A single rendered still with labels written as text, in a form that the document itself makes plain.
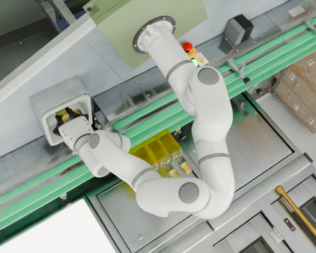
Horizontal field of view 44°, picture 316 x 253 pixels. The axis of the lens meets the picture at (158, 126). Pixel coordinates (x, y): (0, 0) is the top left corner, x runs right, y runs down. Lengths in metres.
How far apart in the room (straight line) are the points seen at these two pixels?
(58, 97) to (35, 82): 0.09
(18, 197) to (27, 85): 0.43
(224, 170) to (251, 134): 0.89
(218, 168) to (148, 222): 0.66
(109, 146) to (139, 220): 0.56
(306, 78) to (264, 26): 3.40
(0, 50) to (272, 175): 1.42
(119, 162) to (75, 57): 0.38
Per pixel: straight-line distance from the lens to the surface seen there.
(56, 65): 1.29
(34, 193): 1.51
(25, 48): 2.10
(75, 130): 1.33
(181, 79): 1.15
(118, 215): 1.63
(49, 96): 1.33
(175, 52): 1.18
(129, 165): 1.12
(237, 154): 1.84
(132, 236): 1.61
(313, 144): 5.71
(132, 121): 1.50
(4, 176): 1.54
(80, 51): 1.29
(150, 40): 1.22
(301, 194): 1.89
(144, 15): 1.18
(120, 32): 1.18
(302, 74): 5.26
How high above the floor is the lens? 1.49
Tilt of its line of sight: 20 degrees down
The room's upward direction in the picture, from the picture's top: 143 degrees clockwise
